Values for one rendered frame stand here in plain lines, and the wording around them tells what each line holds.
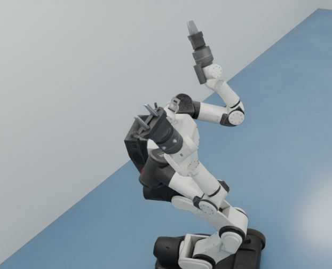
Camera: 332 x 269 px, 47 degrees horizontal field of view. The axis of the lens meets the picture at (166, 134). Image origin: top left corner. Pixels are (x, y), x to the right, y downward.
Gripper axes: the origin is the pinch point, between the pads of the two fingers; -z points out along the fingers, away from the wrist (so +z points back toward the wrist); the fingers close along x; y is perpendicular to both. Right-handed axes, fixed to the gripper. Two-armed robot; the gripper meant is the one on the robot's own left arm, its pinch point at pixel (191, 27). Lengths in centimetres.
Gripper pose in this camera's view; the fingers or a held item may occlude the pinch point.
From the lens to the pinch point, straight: 188.0
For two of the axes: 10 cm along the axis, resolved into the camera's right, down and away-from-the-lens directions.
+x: 1.3, 2.2, -9.7
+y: -9.1, 4.0, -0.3
